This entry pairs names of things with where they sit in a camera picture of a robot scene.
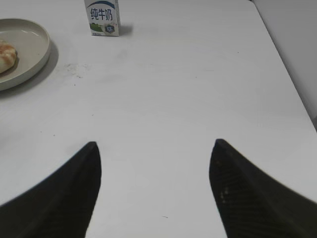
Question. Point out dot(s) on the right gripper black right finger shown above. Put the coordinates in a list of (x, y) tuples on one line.
[(252, 204)]

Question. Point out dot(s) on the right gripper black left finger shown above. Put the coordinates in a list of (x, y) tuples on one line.
[(60, 206)]

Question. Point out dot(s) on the orange striped croissant bun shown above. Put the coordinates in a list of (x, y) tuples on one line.
[(8, 56)]

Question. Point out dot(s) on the beige ceramic plate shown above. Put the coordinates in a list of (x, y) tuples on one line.
[(33, 46)]

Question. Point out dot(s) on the white blue milk carton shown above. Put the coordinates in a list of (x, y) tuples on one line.
[(103, 17)]

